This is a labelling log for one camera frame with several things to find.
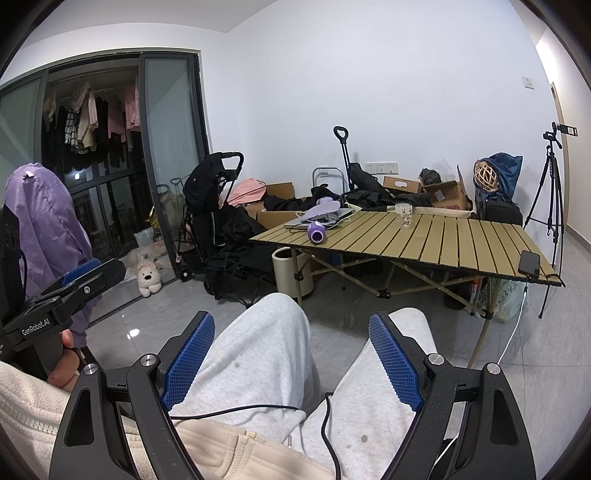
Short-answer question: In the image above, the open cardboard box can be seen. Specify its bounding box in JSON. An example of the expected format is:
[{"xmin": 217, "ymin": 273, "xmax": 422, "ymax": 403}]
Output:
[
  {"xmin": 256, "ymin": 182, "xmax": 296, "ymax": 205},
  {"xmin": 245, "ymin": 203, "xmax": 315, "ymax": 232}
]

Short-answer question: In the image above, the person's left leg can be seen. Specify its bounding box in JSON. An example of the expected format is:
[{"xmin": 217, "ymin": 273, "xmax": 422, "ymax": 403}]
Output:
[{"xmin": 170, "ymin": 293, "xmax": 324, "ymax": 431}]

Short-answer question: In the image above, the woven rattan ball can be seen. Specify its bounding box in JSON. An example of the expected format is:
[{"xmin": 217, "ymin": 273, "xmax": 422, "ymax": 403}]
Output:
[{"xmin": 474, "ymin": 160, "xmax": 501, "ymax": 190}]

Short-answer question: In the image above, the cardboard box with handle slot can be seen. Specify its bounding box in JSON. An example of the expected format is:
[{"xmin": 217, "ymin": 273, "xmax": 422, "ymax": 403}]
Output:
[{"xmin": 383, "ymin": 175, "xmax": 424, "ymax": 195}]

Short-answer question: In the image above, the black suitcase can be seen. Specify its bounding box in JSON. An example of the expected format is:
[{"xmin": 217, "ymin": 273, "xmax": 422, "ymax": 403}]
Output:
[{"xmin": 480, "ymin": 198, "xmax": 524, "ymax": 227}]

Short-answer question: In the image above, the clear glass cup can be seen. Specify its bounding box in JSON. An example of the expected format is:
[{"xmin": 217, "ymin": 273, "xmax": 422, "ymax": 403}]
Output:
[{"xmin": 394, "ymin": 202, "xmax": 415, "ymax": 230}]

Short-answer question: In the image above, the white charging cable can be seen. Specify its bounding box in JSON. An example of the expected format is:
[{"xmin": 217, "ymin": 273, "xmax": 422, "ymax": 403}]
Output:
[{"xmin": 496, "ymin": 276, "xmax": 530, "ymax": 371}]

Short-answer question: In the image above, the beige trash bin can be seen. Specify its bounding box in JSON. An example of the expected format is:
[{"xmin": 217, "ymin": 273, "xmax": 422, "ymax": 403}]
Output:
[{"xmin": 271, "ymin": 247, "xmax": 317, "ymax": 306}]

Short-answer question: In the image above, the black cable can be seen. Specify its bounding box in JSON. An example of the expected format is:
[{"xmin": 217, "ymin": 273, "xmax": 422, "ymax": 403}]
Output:
[{"xmin": 168, "ymin": 392, "xmax": 343, "ymax": 480}]

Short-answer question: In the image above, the purple jacket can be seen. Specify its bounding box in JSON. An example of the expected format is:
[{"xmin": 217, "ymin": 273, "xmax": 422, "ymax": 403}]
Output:
[{"xmin": 4, "ymin": 162, "xmax": 103, "ymax": 350}]

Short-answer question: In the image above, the person's right leg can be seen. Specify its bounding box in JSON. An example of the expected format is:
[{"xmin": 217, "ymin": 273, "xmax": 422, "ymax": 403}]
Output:
[{"xmin": 300, "ymin": 308, "xmax": 439, "ymax": 480}]

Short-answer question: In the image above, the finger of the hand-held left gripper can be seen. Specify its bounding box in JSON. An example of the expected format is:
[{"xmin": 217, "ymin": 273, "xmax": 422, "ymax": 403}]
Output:
[
  {"xmin": 34, "ymin": 258, "xmax": 105, "ymax": 302},
  {"xmin": 28, "ymin": 258, "xmax": 127, "ymax": 319}
]

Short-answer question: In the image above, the cardboard box with label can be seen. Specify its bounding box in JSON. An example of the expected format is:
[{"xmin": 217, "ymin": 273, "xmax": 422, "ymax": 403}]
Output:
[{"xmin": 422, "ymin": 165, "xmax": 472, "ymax": 212}]

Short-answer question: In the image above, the pink bag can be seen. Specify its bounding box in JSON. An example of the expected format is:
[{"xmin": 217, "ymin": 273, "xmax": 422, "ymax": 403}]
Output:
[{"xmin": 228, "ymin": 178, "xmax": 268, "ymax": 207}]

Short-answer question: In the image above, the grey laptop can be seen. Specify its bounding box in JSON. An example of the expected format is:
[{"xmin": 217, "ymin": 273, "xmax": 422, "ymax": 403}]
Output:
[{"xmin": 283, "ymin": 207, "xmax": 357, "ymax": 230}]

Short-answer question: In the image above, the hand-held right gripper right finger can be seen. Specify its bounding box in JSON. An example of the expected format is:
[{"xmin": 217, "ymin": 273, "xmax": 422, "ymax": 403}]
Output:
[{"xmin": 368, "ymin": 311, "xmax": 539, "ymax": 480}]

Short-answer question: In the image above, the blue bag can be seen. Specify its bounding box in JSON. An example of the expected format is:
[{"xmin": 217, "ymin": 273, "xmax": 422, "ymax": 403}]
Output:
[{"xmin": 475, "ymin": 153, "xmax": 524, "ymax": 205}]

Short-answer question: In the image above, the white plush dog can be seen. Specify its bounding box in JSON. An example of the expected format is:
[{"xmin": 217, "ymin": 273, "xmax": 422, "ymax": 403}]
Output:
[{"xmin": 135, "ymin": 259, "xmax": 164, "ymax": 297}]

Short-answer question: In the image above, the black tripod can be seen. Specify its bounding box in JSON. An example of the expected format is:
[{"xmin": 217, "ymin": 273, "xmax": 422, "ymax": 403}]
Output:
[{"xmin": 523, "ymin": 122, "xmax": 579, "ymax": 320}]

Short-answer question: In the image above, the person's left hand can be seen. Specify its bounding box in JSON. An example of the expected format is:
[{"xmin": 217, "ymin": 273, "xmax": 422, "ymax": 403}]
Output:
[{"xmin": 47, "ymin": 329, "xmax": 86, "ymax": 394}]

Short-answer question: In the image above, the person's left forearm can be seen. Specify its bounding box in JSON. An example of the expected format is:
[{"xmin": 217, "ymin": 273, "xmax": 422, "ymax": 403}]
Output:
[{"xmin": 0, "ymin": 359, "xmax": 139, "ymax": 480}]

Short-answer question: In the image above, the black trolley handle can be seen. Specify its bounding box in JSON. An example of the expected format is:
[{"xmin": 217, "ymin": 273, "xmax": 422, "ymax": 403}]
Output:
[{"xmin": 333, "ymin": 126, "xmax": 357, "ymax": 193}]

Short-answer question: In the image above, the person's leg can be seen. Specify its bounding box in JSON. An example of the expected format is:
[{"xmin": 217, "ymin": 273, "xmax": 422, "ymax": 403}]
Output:
[
  {"xmin": 170, "ymin": 293, "xmax": 324, "ymax": 431},
  {"xmin": 300, "ymin": 308, "xmax": 439, "ymax": 480}
]

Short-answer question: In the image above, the sliding glass door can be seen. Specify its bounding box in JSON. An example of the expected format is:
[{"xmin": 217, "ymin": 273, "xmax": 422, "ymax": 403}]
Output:
[{"xmin": 137, "ymin": 52, "xmax": 212, "ymax": 278}]

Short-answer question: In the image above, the cream jacket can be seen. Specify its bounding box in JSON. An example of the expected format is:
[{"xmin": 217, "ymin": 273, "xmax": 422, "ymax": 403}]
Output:
[{"xmin": 171, "ymin": 422, "xmax": 334, "ymax": 480}]

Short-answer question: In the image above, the folding slatted table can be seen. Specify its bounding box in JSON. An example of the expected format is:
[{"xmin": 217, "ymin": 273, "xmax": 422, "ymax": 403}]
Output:
[{"xmin": 248, "ymin": 206, "xmax": 565, "ymax": 370}]

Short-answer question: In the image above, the black stroller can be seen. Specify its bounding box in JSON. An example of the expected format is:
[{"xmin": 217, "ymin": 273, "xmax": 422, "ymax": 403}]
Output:
[{"xmin": 175, "ymin": 152, "xmax": 245, "ymax": 283}]

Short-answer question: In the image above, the purple insole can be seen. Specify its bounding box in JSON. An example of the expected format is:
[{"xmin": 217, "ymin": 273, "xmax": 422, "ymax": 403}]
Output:
[{"xmin": 300, "ymin": 202, "xmax": 354, "ymax": 222}]

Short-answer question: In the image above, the white plastic bag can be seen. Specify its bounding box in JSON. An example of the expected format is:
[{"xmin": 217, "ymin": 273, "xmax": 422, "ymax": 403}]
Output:
[{"xmin": 470, "ymin": 277, "xmax": 528, "ymax": 323}]

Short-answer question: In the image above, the black smartphone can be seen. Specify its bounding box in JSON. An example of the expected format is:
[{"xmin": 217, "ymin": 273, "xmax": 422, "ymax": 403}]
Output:
[{"xmin": 517, "ymin": 250, "xmax": 541, "ymax": 278}]

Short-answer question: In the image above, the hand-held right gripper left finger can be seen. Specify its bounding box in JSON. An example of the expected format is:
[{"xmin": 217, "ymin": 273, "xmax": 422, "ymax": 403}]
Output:
[{"xmin": 48, "ymin": 310, "xmax": 216, "ymax": 480}]

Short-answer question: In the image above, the row of hanging clothes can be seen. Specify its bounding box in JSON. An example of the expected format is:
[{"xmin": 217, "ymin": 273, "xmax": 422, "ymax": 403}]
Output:
[{"xmin": 41, "ymin": 79, "xmax": 142, "ymax": 156}]

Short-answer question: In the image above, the grey step stool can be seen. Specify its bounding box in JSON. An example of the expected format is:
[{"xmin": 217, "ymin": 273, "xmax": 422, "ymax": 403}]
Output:
[{"xmin": 312, "ymin": 167, "xmax": 345, "ymax": 190}]

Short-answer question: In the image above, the pile of black clothes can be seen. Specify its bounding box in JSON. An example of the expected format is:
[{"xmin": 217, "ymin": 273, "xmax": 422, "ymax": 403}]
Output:
[{"xmin": 264, "ymin": 184, "xmax": 433, "ymax": 212}]

